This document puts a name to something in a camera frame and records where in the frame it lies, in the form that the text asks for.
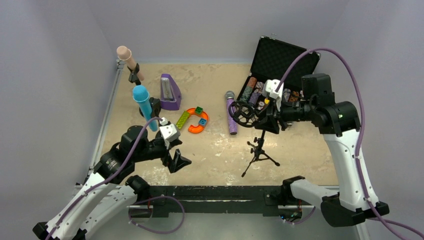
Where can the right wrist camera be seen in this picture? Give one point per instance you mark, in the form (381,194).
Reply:
(271,92)

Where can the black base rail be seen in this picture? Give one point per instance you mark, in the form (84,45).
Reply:
(194,199)

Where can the purple glitter microphone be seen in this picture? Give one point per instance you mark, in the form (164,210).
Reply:
(232,125)

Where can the pink microphone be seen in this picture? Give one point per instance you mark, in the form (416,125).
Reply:
(125,54)

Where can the blue toy brick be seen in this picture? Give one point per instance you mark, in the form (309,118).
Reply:
(203,122)

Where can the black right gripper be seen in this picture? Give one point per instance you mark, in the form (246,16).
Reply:
(271,116)

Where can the green toy brick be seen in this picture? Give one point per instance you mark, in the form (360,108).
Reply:
(198,111)

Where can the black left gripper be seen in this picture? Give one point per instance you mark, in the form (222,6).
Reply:
(171,151)

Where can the blue microphone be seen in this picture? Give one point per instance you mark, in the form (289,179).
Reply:
(142,97)

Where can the purple metronome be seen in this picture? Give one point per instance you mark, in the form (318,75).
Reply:
(170,98)

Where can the lime long toy brick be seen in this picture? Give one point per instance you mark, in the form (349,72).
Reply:
(182,119)

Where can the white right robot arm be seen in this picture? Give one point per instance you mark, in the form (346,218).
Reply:
(355,201)

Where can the black poker chip case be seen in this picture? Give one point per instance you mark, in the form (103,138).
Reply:
(272,59)

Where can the black shock mount tripod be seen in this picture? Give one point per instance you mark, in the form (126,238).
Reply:
(247,117)

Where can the orange curved track piece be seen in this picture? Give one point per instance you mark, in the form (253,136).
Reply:
(196,129)

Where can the black mic stand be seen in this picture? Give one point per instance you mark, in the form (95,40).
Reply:
(156,108)
(133,78)

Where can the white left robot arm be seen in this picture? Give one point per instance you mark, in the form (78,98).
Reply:
(112,186)

